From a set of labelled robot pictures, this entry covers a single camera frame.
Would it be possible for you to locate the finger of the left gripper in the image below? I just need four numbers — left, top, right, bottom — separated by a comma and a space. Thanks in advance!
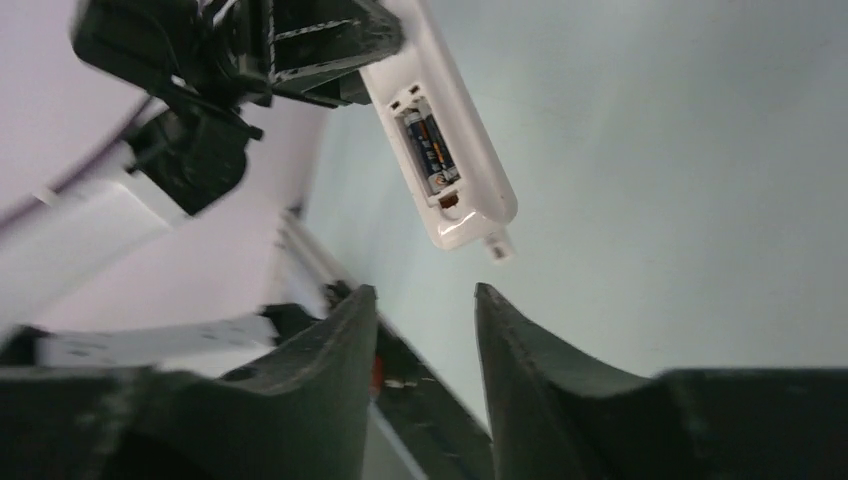
269, 0, 405, 108

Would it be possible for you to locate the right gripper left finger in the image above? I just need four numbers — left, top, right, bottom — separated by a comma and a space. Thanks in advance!
1, 285, 377, 479

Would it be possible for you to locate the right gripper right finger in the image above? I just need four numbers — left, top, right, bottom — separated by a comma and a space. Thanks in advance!
475, 283, 847, 479

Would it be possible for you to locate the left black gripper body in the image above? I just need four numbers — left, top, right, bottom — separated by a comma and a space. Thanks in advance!
71, 1, 273, 109

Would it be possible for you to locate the white remote control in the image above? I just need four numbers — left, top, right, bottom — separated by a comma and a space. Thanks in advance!
360, 1, 518, 261

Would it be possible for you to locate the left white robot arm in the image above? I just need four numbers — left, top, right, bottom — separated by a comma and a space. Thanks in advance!
1, 1, 404, 368

